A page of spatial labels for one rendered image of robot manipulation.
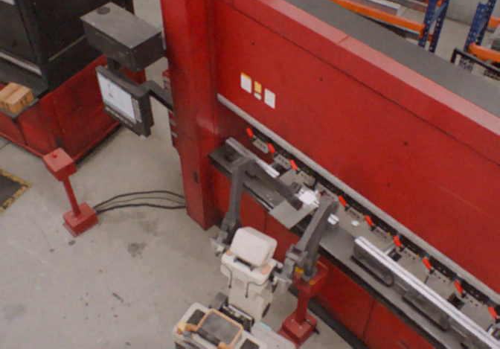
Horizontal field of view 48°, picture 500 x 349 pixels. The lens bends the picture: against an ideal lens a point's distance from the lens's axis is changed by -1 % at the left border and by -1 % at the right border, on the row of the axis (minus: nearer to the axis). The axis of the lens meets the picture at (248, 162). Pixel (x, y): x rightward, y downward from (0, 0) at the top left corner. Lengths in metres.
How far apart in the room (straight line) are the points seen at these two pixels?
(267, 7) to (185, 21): 0.56
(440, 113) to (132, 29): 1.92
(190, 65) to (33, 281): 2.25
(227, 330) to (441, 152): 1.54
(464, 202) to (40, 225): 3.57
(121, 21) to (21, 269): 2.27
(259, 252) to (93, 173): 2.70
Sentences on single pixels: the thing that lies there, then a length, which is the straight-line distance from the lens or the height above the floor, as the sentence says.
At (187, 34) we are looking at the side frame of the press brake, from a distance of 3.47.
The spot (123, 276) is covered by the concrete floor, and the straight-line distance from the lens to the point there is 4.69.
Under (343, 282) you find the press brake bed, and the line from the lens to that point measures 3.81.
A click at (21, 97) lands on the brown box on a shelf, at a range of 4.68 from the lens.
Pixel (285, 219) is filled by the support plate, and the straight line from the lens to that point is 3.65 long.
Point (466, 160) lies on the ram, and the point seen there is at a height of 2.07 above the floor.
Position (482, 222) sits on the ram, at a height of 1.78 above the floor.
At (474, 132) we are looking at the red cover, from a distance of 2.57.
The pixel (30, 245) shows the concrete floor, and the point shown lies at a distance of 5.08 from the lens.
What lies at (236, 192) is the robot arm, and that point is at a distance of 3.23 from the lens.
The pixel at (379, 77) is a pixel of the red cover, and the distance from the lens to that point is 2.73.
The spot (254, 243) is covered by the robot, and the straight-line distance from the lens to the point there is 3.08.
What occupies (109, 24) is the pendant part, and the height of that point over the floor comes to 1.95.
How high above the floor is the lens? 3.90
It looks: 47 degrees down
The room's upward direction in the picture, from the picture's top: straight up
